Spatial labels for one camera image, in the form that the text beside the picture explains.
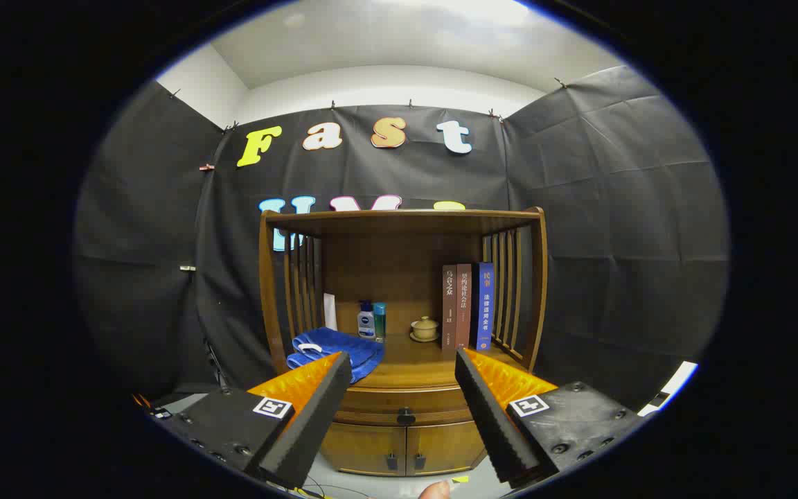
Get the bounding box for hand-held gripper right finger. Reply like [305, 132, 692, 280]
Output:
[454, 347, 649, 489]

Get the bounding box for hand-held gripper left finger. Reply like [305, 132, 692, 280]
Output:
[153, 351, 353, 490]

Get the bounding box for wooden drawer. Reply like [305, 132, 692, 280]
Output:
[333, 385, 476, 426]

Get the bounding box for wooden cabinet door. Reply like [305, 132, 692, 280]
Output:
[321, 423, 407, 476]
[406, 421, 487, 476]

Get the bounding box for wooden countertop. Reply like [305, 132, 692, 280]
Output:
[281, 331, 531, 390]

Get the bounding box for wooden cabinet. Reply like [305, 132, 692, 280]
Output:
[258, 207, 549, 478]

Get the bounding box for blue folded towel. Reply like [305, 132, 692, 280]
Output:
[286, 327, 386, 384]

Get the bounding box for beige lidded cup with saucer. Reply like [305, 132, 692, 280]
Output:
[410, 316, 441, 342]

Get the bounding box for blue book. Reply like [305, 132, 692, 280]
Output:
[471, 262, 495, 351]

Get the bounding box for reddish brown book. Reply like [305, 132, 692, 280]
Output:
[456, 263, 473, 349]

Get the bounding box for dark brown book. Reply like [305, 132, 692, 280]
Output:
[442, 264, 458, 351]

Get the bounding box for white panel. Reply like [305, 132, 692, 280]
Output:
[638, 360, 699, 418]

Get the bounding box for black backdrop cloth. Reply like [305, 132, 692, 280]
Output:
[73, 66, 730, 417]

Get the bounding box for thin black cable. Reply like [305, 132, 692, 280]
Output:
[301, 477, 372, 499]

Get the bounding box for orange and black cables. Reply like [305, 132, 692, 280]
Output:
[132, 394, 172, 420]

